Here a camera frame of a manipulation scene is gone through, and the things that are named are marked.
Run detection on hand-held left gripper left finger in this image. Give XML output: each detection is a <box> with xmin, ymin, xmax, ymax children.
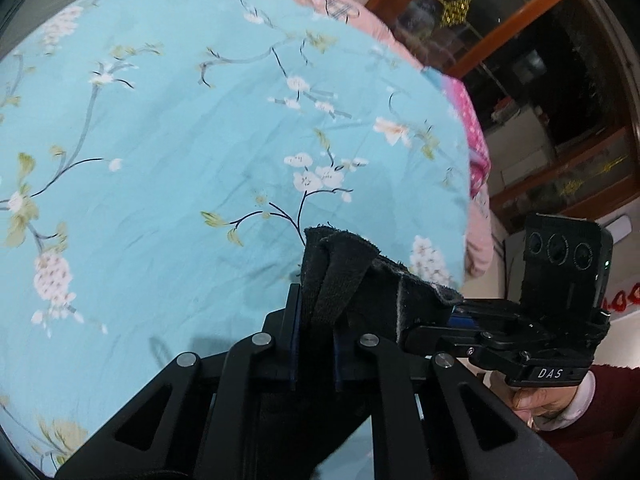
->
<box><xmin>54</xmin><ymin>284</ymin><xmax>304</xmax><ymax>480</ymax></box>

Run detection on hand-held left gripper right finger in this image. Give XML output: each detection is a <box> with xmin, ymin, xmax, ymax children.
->
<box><xmin>332</xmin><ymin>329</ymin><xmax>579</xmax><ymax>480</ymax></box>

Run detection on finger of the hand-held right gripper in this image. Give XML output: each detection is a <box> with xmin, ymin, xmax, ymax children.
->
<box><xmin>398</xmin><ymin>324</ymin><xmax>502</xmax><ymax>359</ymax></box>
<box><xmin>446</xmin><ymin>301</ymin><xmax>522</xmax><ymax>325</ymax></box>

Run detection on black pants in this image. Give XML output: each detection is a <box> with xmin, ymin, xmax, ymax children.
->
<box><xmin>249</xmin><ymin>226</ymin><xmax>464</xmax><ymax>480</ymax></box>

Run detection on person's right forearm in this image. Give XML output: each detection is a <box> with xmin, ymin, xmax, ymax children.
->
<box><xmin>525</xmin><ymin>364</ymin><xmax>640</xmax><ymax>480</ymax></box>

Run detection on person's right hand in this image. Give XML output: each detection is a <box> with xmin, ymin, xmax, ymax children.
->
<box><xmin>510</xmin><ymin>384</ymin><xmax>577</xmax><ymax>432</ymax></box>

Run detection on white box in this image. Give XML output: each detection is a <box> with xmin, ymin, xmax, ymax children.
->
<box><xmin>487</xmin><ymin>109</ymin><xmax>552</xmax><ymax>187</ymax></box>

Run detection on pink dotted cloth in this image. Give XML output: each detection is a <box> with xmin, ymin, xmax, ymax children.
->
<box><xmin>423</xmin><ymin>67</ymin><xmax>492</xmax><ymax>202</ymax></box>

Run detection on blue floral bed sheet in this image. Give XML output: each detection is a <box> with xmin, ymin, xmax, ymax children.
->
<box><xmin>0</xmin><ymin>0</ymin><xmax>472</xmax><ymax>479</ymax></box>

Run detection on wooden glass-door cabinet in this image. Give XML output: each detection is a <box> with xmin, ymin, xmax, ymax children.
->
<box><xmin>364</xmin><ymin>0</ymin><xmax>640</xmax><ymax>237</ymax></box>

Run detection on pink quilt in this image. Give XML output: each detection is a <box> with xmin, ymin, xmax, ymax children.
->
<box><xmin>244</xmin><ymin>0</ymin><xmax>497</xmax><ymax>281</ymax></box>

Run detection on red wall decoration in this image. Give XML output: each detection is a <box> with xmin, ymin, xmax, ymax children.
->
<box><xmin>602</xmin><ymin>284</ymin><xmax>640</xmax><ymax>314</ymax></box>

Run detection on white wall fixture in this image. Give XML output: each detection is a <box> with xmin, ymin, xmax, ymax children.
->
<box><xmin>612</xmin><ymin>214</ymin><xmax>635</xmax><ymax>244</ymax></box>

